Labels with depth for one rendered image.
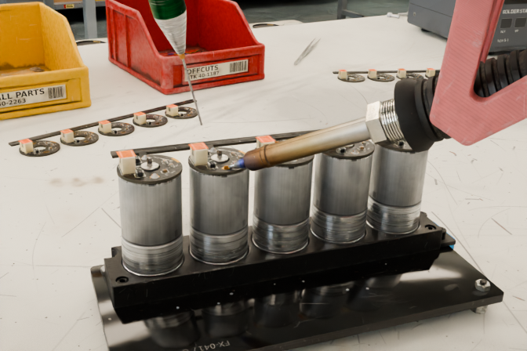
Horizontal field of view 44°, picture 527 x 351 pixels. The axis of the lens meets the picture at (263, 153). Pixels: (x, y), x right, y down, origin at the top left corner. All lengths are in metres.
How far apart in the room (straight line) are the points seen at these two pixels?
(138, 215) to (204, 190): 0.03
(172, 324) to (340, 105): 0.31
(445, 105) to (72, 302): 0.17
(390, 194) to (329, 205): 0.03
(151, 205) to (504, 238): 0.19
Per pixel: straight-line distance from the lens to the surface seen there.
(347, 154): 0.27
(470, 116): 0.20
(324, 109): 0.52
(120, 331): 0.26
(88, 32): 2.72
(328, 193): 0.28
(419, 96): 0.21
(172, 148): 0.27
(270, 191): 0.27
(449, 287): 0.29
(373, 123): 0.22
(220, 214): 0.26
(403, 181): 0.29
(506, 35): 0.73
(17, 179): 0.41
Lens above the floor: 0.92
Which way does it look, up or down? 23 degrees down
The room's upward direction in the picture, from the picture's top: 2 degrees clockwise
